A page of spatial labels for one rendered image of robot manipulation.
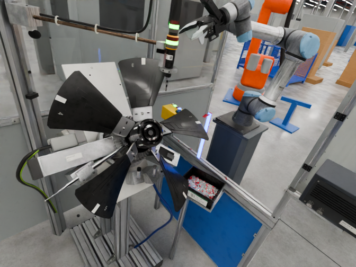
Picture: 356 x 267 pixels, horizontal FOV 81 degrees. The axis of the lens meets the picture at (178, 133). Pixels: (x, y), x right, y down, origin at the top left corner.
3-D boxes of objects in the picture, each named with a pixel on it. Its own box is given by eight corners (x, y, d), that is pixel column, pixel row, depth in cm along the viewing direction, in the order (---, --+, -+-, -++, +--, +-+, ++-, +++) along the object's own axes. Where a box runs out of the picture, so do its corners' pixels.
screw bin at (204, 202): (175, 189, 116) (177, 180, 112) (190, 174, 128) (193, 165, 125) (210, 211, 107) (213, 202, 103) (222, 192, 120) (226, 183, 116)
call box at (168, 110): (160, 118, 148) (162, 105, 142) (171, 115, 154) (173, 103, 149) (175, 129, 139) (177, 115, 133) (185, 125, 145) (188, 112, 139)
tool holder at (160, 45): (152, 69, 79) (154, 42, 74) (158, 65, 85) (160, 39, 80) (174, 74, 78) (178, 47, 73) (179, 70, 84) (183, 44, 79)
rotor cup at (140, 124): (115, 132, 89) (127, 126, 79) (139, 115, 97) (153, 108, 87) (134, 159, 92) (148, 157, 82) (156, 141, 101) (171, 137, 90)
